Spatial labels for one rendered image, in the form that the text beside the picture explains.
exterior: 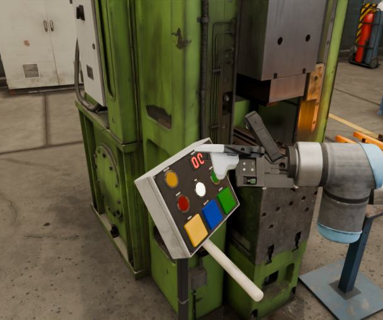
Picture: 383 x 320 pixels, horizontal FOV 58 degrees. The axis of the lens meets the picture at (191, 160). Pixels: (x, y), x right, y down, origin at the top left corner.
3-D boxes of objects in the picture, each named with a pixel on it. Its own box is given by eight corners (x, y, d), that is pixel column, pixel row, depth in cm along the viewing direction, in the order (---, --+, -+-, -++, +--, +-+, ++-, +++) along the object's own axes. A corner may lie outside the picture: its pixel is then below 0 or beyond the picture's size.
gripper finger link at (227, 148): (228, 151, 64) (264, 155, 69) (228, 143, 65) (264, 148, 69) (214, 153, 68) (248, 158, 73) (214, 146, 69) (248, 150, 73)
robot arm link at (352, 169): (383, 201, 67) (395, 155, 63) (318, 199, 69) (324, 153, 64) (367, 177, 76) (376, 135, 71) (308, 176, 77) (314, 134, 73)
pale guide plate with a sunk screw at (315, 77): (318, 98, 173) (324, 63, 165) (306, 101, 168) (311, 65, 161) (315, 97, 174) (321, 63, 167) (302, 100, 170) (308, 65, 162)
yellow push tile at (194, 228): (208, 233, 111) (199, 213, 110) (195, 247, 106) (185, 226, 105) (204, 234, 113) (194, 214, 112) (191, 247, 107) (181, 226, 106)
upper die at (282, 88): (303, 95, 148) (307, 73, 143) (268, 103, 138) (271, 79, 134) (241, 75, 179) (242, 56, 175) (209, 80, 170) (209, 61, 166)
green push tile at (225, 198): (236, 204, 126) (228, 185, 125) (226, 214, 120) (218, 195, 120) (232, 205, 127) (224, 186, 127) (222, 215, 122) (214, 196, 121)
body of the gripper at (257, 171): (233, 185, 68) (297, 187, 67) (234, 142, 69) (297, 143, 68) (233, 187, 75) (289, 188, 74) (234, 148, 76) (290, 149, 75)
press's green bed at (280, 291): (295, 300, 208) (307, 239, 187) (248, 329, 190) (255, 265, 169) (238, 247, 250) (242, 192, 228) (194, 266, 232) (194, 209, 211)
